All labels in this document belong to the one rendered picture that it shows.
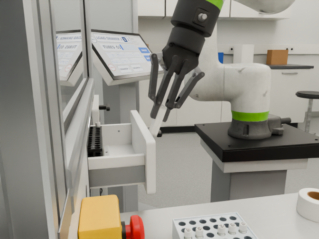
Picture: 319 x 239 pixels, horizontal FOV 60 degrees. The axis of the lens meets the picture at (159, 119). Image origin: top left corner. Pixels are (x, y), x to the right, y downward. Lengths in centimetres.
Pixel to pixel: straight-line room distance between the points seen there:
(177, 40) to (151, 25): 371
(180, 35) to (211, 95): 41
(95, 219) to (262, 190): 78
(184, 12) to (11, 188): 48
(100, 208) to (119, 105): 122
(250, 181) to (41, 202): 87
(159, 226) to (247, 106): 54
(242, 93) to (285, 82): 322
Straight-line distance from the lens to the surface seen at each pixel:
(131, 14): 229
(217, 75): 95
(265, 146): 91
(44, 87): 18
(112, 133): 77
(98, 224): 32
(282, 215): 66
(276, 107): 417
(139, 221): 35
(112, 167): 54
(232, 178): 96
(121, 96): 154
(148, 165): 53
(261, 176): 100
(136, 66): 152
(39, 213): 18
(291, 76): 420
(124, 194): 173
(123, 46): 157
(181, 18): 59
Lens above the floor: 109
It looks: 14 degrees down
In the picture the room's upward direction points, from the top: straight up
